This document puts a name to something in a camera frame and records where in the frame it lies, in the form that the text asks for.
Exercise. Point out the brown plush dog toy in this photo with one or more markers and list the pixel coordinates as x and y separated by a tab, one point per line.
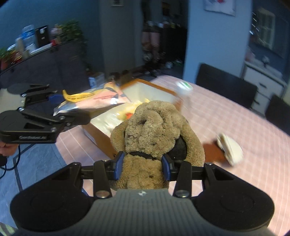
156	128

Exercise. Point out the orange cardboard box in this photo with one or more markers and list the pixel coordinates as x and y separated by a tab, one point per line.
137	91

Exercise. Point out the white sideboard cabinet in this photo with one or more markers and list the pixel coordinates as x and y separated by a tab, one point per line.
267	85

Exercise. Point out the white cardboard floor box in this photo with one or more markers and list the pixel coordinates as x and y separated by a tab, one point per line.
96	80

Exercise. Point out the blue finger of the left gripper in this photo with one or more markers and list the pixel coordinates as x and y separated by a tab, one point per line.
56	99
74	118

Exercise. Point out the yellow cloth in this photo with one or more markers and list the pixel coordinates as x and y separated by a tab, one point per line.
128	108

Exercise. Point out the person's left hand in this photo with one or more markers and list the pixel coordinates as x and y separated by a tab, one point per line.
7	149

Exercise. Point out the pink checkered tablecloth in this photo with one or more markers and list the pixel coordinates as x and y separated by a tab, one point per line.
265	147

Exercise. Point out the black chair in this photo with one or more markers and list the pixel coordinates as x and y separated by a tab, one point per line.
278	114
227	85

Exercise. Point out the right black chair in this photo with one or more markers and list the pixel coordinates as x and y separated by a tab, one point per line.
278	114

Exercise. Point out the orange crochet fruit toy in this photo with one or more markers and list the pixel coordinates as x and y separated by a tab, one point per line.
128	115

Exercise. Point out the clear plastic water bottle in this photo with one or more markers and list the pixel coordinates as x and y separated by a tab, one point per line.
183	88

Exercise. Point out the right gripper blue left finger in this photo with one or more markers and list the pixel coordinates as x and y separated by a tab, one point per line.
104	172

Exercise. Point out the white round plush pad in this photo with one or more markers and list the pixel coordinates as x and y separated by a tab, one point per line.
232	150

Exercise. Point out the orange silver snack bag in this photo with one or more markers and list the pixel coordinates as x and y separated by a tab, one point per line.
104	97

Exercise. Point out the left black chair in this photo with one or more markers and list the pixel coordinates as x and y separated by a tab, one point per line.
227	85

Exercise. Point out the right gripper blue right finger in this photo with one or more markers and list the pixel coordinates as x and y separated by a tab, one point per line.
181	172

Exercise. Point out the wine glass wall painting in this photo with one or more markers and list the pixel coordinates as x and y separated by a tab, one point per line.
220	6

